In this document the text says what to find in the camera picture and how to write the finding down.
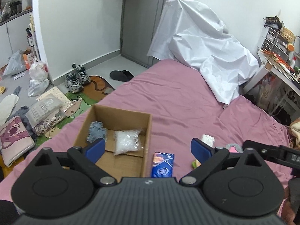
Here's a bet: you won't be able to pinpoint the burger plush toy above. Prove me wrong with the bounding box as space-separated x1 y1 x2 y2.
192 160 201 170

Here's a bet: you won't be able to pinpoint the grey door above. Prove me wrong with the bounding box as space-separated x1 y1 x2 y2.
120 0 167 68

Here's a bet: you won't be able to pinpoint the grey mailer bag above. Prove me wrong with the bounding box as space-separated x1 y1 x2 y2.
3 50 26 76

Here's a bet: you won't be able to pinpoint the silver plastic bag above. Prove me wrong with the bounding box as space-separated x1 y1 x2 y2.
27 79 50 97

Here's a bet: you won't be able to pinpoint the clear packaged clothing bag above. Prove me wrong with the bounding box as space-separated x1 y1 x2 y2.
25 94 63 128

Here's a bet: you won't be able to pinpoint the clear plastic bead bag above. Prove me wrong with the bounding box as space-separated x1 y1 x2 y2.
114 129 144 155

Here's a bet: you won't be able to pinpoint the black slippers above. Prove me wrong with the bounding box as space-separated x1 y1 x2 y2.
110 70 134 82

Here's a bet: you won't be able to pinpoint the blue tissue pack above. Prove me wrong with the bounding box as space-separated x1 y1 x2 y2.
151 152 174 178

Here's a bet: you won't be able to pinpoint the grey sneakers pair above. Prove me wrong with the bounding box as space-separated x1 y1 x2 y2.
64 64 91 94

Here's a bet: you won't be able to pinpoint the grey pink plush paw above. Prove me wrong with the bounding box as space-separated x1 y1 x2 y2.
225 143 243 153

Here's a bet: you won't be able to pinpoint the white insole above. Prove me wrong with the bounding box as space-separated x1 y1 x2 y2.
0 94 19 126

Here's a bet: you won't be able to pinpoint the white soft packet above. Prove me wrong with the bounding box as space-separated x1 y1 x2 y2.
201 134 215 148

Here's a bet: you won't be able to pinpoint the pink cartoon laptop sleeve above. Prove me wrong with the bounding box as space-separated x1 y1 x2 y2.
1 116 35 167

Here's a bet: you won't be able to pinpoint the cartoon floor mat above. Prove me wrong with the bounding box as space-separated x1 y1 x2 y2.
34 76 114 146

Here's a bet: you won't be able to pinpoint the spray bottle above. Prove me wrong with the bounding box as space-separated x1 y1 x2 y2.
26 27 34 47

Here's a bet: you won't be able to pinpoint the blue grey knitted cloth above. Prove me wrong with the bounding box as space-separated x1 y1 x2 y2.
86 121 107 143

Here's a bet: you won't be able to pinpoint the pink bed sheet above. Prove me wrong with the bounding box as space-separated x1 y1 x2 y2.
0 58 297 225

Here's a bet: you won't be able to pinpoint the grey drawer organizer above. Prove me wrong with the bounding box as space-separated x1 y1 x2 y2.
259 27 290 62

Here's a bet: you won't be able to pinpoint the cardboard box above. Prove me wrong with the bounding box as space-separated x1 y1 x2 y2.
74 105 152 181

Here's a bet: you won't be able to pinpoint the white plastic bag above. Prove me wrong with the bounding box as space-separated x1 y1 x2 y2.
28 61 48 82

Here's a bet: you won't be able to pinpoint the white draped sheet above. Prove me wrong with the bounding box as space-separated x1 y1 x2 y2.
147 0 259 105

